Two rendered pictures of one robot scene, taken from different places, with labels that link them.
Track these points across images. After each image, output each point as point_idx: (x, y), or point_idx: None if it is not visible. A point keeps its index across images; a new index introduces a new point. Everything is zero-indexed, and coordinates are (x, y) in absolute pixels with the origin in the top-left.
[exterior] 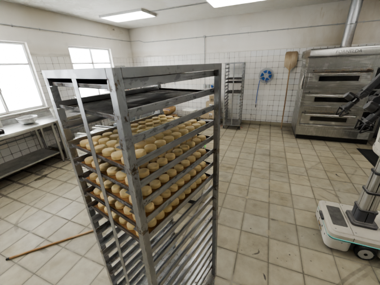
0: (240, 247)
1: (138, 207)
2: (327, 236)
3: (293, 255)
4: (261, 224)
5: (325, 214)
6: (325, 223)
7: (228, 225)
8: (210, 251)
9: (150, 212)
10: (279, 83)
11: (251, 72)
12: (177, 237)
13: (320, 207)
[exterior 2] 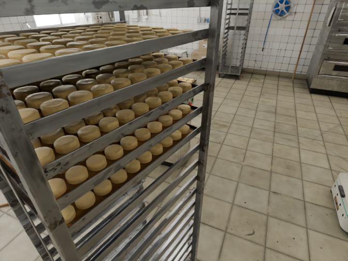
0: (230, 225)
1: (28, 178)
2: (346, 218)
3: (299, 239)
4: (259, 198)
5: (347, 191)
6: (346, 202)
7: (217, 197)
8: (189, 233)
9: (78, 184)
10: (298, 19)
11: (262, 2)
12: (136, 222)
13: (340, 181)
